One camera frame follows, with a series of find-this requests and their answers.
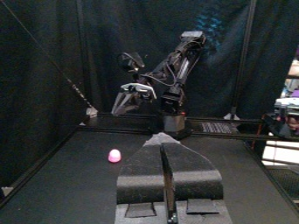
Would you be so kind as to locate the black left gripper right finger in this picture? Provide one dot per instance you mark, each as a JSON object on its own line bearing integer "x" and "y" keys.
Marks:
{"x": 193, "y": 175}

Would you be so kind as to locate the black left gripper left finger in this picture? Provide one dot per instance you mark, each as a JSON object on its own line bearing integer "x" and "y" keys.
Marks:
{"x": 140, "y": 175}

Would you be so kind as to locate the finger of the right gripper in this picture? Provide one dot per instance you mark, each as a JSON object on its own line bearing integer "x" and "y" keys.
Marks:
{"x": 117, "y": 103}
{"x": 129, "y": 104}

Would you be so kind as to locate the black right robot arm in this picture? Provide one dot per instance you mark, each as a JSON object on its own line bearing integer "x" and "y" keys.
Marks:
{"x": 178, "y": 70}

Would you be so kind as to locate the pink ball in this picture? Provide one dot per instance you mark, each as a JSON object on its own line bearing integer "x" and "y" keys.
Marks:
{"x": 113, "y": 155}

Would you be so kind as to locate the black vent grille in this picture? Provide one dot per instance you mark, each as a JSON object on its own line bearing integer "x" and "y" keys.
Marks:
{"x": 216, "y": 127}

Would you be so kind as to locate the black cloth curtain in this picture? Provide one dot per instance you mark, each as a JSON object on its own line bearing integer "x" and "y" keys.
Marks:
{"x": 38, "y": 73}

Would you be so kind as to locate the grey background equipment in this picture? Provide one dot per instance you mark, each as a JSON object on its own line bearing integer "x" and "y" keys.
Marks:
{"x": 287, "y": 115}

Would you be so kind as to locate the white corner bracket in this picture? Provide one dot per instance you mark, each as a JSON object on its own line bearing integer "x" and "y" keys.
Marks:
{"x": 92, "y": 112}
{"x": 231, "y": 116}

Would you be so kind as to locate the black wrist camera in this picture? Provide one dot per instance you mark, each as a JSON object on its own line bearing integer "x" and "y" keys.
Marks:
{"x": 130, "y": 61}

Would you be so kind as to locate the black horizontal frame rail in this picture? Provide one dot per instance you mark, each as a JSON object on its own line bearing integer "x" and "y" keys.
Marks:
{"x": 233, "y": 135}

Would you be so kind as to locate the black vertical frame post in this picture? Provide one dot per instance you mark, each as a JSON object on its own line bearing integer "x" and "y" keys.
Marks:
{"x": 245, "y": 58}
{"x": 81, "y": 52}

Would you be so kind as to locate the thin diagonal frame brace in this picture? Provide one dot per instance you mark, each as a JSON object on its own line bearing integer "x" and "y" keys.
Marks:
{"x": 46, "y": 55}

